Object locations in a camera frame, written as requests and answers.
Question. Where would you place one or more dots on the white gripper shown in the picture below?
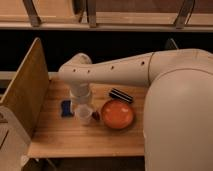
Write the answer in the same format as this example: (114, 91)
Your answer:
(80, 93)

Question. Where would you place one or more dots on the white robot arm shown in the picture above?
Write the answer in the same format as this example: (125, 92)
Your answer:
(178, 107)

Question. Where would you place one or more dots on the orange ceramic bowl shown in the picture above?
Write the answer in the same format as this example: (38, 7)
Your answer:
(117, 114)

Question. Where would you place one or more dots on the blue sponge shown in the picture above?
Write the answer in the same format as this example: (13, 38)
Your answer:
(66, 108)

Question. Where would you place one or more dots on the white plastic cup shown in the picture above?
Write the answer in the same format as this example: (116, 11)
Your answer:
(83, 112)

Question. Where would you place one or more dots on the black rectangular box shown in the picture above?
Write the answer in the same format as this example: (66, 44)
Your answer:
(115, 93)

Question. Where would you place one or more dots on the left wooden side panel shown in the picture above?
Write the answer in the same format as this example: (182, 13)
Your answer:
(22, 101)

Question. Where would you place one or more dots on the wooden upper shelf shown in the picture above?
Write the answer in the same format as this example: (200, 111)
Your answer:
(108, 15)

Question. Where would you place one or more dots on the right dark side panel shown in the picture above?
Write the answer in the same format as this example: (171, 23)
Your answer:
(171, 44)

